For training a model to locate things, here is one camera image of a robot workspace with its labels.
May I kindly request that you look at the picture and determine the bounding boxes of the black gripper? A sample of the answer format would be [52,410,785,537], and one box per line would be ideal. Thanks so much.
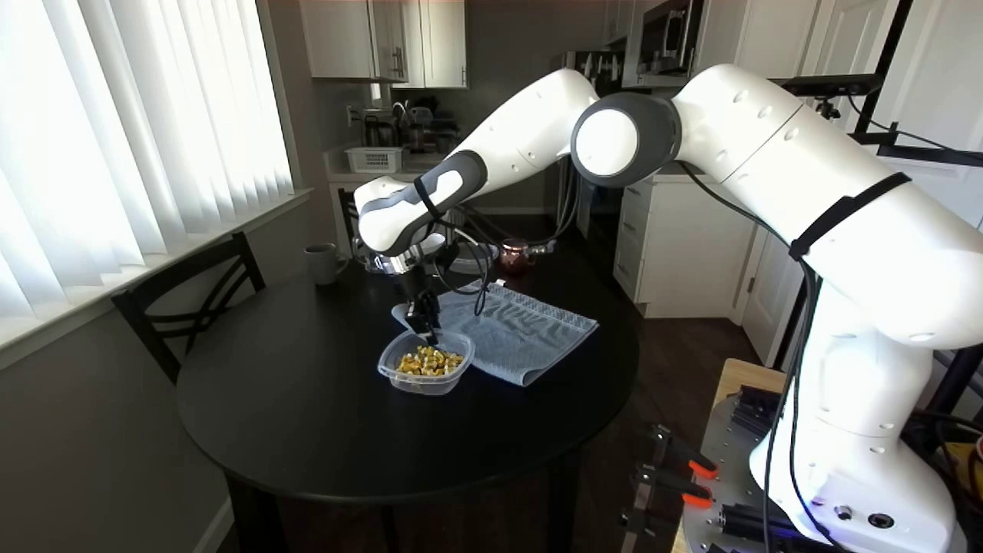
[406,261,451,346]

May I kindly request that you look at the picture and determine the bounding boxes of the clear plastic lunchbox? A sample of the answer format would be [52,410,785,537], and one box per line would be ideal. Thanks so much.
[373,326,479,399]

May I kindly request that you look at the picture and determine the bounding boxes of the light blue towel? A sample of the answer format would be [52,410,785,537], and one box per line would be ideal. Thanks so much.
[386,278,601,391]

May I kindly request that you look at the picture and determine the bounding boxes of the dark grey cup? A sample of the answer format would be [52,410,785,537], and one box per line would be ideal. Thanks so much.
[305,243,346,292]

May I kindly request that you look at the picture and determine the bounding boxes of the dark reddish brown object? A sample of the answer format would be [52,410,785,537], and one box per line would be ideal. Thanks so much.
[487,236,559,271]

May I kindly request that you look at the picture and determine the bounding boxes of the white plastic tub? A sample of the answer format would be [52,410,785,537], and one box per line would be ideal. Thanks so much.
[343,143,406,175]

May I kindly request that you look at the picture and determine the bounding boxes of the black wooden chair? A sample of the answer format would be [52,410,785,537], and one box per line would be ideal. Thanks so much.
[108,226,268,387]

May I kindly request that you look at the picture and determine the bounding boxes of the white lower kitchen cabinet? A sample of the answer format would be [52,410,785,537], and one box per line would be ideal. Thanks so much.
[611,170,762,321]

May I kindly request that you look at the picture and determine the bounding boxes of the white upper kitchen cabinets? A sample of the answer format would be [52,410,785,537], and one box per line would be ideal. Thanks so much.
[294,0,470,91]

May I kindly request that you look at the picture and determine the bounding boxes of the orange black spring clamp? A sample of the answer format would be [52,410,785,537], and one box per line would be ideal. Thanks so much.
[637,468,714,512]
[642,421,722,486]

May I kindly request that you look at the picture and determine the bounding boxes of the white window sill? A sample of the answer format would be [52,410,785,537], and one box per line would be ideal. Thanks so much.
[0,188,315,355]

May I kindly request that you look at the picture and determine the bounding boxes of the white panel door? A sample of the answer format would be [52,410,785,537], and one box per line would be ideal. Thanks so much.
[727,226,813,369]

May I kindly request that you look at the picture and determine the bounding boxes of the white vertical window blinds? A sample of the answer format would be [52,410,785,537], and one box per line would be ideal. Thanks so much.
[0,0,298,321]

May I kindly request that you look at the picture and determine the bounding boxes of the built-in microwave oven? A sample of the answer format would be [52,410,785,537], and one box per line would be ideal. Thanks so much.
[628,0,706,84]

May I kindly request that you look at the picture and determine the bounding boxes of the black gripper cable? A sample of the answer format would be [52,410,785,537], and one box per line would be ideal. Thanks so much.
[440,225,497,321]

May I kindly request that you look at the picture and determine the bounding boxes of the light wood robot mount table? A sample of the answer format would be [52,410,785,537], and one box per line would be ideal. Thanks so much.
[668,355,806,553]

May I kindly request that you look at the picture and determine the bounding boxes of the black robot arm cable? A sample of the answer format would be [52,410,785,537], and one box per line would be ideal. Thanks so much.
[680,159,914,553]

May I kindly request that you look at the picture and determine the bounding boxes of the black metal frame stand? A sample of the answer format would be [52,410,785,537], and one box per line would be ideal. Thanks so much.
[794,0,983,170]

